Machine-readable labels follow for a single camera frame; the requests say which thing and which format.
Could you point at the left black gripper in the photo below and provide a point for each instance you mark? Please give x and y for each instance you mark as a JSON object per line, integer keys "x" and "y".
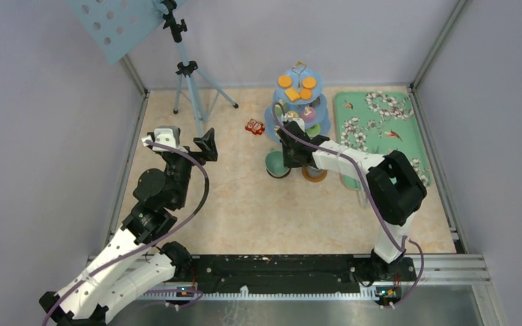
{"x": 207, "y": 143}

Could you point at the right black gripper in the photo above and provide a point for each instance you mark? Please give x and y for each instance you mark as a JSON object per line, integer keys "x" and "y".
{"x": 287, "y": 161}

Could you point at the orange saucer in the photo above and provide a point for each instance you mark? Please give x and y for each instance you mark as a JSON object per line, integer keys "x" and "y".
{"x": 305, "y": 175}

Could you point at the green teacup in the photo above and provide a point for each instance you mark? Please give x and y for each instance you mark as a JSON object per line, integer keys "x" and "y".
{"x": 274, "y": 162}

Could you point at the white grey teacup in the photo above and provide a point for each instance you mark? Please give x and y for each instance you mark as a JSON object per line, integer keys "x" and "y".
{"x": 315, "y": 173}

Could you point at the green glazed donut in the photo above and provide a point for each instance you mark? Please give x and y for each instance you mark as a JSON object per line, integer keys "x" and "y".
{"x": 313, "y": 131}

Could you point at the pink dome cake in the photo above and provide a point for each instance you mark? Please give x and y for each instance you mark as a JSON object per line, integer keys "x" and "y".
{"x": 308, "y": 114}

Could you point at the blue three-tier cake stand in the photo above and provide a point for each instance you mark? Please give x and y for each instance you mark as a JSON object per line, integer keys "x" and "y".
{"x": 281, "y": 104}

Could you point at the yellow rectangular biscuit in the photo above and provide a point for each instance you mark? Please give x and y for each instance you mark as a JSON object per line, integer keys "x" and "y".
{"x": 292, "y": 94}

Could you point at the small brown cookie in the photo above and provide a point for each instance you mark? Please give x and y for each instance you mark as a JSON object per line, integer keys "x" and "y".
{"x": 306, "y": 94}

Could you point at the round orange biscuit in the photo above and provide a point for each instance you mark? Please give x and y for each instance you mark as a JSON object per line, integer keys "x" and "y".
{"x": 284, "y": 81}
{"x": 309, "y": 82}

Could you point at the dark brown saucer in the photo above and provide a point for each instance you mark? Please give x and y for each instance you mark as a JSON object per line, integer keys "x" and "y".
{"x": 278, "y": 175}

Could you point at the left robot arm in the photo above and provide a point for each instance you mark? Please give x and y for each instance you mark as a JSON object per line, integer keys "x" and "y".
{"x": 104, "y": 287}

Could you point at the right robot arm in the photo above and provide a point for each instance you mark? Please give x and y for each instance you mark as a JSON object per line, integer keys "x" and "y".
{"x": 390, "y": 183}

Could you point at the red owl toy block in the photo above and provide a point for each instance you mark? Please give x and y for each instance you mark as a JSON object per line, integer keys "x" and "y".
{"x": 255, "y": 127}

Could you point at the light blue tripod stand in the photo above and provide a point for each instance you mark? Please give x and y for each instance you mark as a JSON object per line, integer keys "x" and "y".
{"x": 187, "y": 69}

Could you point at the green floral serving tray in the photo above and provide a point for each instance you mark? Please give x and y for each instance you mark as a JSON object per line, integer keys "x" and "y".
{"x": 381, "y": 122}

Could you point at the blue perforated board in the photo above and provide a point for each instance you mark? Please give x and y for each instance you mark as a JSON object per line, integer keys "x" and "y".
{"x": 117, "y": 26}

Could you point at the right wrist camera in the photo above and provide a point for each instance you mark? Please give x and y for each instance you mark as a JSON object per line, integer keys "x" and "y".
{"x": 284, "y": 119}

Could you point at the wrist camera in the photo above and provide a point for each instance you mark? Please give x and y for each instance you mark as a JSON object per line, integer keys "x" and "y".
{"x": 164, "y": 135}
{"x": 284, "y": 119}

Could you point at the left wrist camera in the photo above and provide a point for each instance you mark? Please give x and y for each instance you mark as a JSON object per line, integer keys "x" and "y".
{"x": 164, "y": 135}

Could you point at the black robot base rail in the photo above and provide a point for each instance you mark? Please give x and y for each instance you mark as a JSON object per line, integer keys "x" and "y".
{"x": 292, "y": 274}

